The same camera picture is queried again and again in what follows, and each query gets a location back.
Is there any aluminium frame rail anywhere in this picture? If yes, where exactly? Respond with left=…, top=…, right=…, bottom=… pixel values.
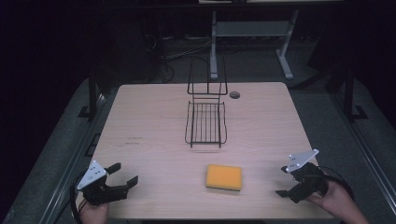
left=38, top=92, right=108, bottom=224
left=329, top=92, right=396, bottom=217

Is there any black upright post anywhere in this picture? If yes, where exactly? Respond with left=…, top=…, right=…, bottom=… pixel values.
left=88, top=69, right=98, bottom=119
left=343, top=66, right=355, bottom=121

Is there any grey metal stand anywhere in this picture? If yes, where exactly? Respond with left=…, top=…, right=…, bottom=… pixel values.
left=209, top=9, right=301, bottom=81

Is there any bundle of floor cables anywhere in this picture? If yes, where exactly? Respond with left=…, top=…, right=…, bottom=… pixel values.
left=143, top=32, right=213, bottom=84

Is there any person's right hand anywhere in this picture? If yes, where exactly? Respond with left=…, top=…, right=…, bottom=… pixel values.
left=305, top=179, right=353, bottom=217

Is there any black wire rack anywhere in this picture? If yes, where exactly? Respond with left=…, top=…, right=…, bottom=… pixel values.
left=184, top=55, right=229, bottom=149

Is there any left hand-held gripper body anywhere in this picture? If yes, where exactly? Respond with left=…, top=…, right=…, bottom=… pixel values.
left=77, top=160, right=130, bottom=206

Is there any black cable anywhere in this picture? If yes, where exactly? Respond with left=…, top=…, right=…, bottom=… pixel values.
left=70, top=172, right=86, bottom=220
left=319, top=165, right=355, bottom=201

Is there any yellow sponge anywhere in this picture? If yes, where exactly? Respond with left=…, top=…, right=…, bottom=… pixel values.
left=205, top=163, right=244, bottom=192

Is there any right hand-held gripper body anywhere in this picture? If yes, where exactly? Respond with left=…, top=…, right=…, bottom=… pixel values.
left=285, top=148, right=330, bottom=204

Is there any person's left hand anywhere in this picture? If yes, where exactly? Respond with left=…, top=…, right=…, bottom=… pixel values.
left=78, top=201, right=110, bottom=224

